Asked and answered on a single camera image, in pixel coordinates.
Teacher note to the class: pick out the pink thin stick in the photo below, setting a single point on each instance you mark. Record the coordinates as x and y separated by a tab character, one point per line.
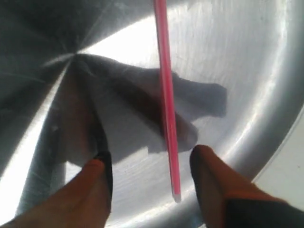
167	97

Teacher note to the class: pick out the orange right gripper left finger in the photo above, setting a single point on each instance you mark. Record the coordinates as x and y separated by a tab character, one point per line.
85	202

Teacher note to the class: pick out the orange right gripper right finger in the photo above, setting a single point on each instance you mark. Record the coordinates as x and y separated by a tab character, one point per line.
228	200

